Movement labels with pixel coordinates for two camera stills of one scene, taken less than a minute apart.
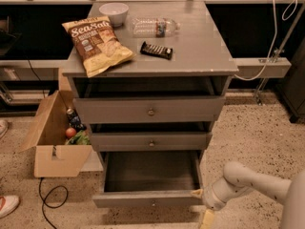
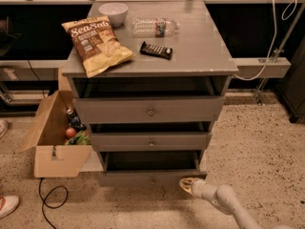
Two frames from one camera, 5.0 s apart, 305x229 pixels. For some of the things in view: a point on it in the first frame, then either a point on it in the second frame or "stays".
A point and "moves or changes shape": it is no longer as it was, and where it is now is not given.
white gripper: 209,197 → 199,188
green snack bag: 82,137 stays
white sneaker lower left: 10,204 stays
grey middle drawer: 151,141 stays
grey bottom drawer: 149,179 moves or changes shape
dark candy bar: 155,50 stays
